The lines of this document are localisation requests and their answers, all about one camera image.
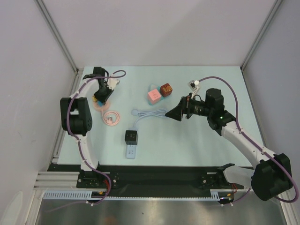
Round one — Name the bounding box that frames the black cube socket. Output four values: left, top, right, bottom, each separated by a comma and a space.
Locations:
124, 130, 138, 145

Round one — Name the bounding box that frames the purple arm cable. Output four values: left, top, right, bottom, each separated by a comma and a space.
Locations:
45, 69, 127, 213
196, 76, 298, 207

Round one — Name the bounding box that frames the dark red cube socket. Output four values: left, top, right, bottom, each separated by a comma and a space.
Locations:
159, 83, 173, 98

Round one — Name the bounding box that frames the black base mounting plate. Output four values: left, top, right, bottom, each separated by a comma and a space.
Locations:
76, 165, 244, 198

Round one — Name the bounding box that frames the pink cube socket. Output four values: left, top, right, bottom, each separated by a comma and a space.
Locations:
147, 89, 162, 105

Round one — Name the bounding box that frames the white slotted cable duct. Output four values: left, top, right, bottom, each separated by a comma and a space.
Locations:
43, 188, 235, 201

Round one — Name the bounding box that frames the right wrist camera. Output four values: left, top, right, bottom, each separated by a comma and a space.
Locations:
188, 80, 200, 98

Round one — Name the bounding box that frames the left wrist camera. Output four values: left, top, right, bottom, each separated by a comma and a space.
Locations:
107, 78, 120, 90

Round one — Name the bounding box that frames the light blue power strip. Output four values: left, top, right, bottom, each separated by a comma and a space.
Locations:
125, 128, 137, 159

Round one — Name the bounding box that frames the light blue coiled power cable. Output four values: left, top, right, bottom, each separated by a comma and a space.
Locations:
131, 108, 171, 131

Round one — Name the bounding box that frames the pink round power strip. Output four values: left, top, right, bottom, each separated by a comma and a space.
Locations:
92, 101, 110, 112

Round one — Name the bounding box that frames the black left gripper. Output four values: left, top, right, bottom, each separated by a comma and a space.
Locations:
94, 84, 114, 105

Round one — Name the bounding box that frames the pink coiled cable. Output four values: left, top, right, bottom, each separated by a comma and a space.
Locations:
102, 110, 122, 127

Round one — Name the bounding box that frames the teal triangular power strip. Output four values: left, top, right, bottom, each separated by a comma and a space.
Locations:
147, 83, 173, 105

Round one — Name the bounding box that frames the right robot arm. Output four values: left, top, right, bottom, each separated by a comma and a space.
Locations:
165, 88, 296, 201

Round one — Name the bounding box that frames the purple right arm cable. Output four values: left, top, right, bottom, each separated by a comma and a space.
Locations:
196, 76, 298, 207

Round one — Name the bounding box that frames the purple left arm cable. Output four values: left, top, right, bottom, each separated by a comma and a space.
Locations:
45, 69, 127, 213

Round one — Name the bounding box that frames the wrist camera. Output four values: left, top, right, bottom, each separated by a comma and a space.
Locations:
107, 78, 120, 90
188, 80, 200, 98

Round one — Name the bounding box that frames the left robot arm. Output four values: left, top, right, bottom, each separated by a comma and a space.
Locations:
60, 67, 119, 188

